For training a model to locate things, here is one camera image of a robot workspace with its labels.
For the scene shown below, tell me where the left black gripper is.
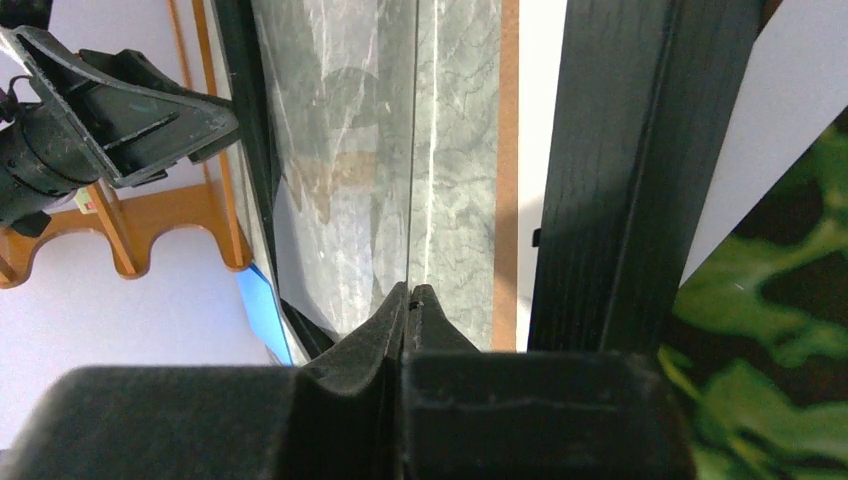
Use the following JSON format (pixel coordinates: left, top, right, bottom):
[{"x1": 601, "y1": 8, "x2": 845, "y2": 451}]
[{"x1": 1, "y1": 26, "x2": 239, "y2": 238}]

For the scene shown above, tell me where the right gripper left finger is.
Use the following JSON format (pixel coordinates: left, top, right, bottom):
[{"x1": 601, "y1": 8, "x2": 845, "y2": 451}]
[{"x1": 1, "y1": 282, "x2": 408, "y2": 479}]

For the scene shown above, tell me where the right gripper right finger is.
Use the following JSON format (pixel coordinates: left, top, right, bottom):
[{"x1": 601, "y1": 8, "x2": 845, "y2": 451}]
[{"x1": 400, "y1": 285, "x2": 696, "y2": 479}]

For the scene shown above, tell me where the clear glass pane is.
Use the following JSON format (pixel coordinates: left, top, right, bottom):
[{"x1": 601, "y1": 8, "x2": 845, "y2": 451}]
[{"x1": 253, "y1": 1, "x2": 418, "y2": 340}]

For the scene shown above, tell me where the black picture frame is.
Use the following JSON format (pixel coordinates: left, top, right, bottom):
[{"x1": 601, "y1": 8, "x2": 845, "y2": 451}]
[{"x1": 212, "y1": 1, "x2": 763, "y2": 360}]

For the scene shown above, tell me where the white red small box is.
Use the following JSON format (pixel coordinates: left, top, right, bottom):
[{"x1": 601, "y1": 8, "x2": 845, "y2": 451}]
[{"x1": 73, "y1": 187, "x2": 97, "y2": 215}]

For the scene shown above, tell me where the brown backing board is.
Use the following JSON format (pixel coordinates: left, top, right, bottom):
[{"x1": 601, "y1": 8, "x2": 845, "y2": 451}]
[{"x1": 491, "y1": 0, "x2": 520, "y2": 352}]

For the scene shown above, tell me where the orange wooden rack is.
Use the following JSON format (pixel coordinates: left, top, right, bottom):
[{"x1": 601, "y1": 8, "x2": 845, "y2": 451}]
[{"x1": 1, "y1": 1, "x2": 251, "y2": 289}]

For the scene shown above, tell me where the blue paper sheet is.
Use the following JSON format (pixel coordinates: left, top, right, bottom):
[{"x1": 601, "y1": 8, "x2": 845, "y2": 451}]
[{"x1": 235, "y1": 264, "x2": 292, "y2": 366}]

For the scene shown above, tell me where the white mat board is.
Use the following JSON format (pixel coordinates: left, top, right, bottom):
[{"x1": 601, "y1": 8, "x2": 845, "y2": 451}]
[{"x1": 518, "y1": 1, "x2": 847, "y2": 351}]

